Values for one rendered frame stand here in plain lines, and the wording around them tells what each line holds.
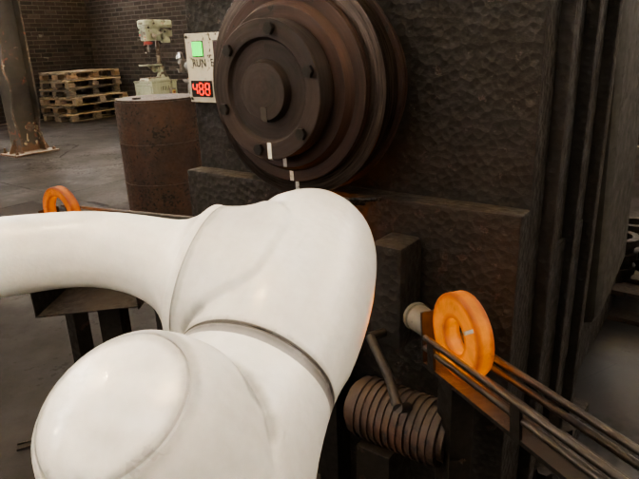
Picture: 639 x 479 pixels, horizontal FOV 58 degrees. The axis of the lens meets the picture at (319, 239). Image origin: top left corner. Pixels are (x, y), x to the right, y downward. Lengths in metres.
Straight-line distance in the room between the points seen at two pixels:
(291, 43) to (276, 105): 0.12
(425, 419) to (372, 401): 0.12
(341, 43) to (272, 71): 0.15
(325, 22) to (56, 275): 0.86
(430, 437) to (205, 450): 0.93
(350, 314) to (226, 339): 0.08
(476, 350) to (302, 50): 0.63
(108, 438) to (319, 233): 0.19
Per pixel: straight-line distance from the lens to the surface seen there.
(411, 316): 1.17
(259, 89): 1.21
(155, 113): 4.06
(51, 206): 2.25
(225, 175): 1.60
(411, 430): 1.16
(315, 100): 1.13
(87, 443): 0.25
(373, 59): 1.15
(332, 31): 1.17
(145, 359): 0.26
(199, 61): 1.65
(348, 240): 0.38
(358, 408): 1.22
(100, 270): 0.41
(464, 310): 1.00
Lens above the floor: 1.21
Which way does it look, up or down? 19 degrees down
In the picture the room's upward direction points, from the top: 2 degrees counter-clockwise
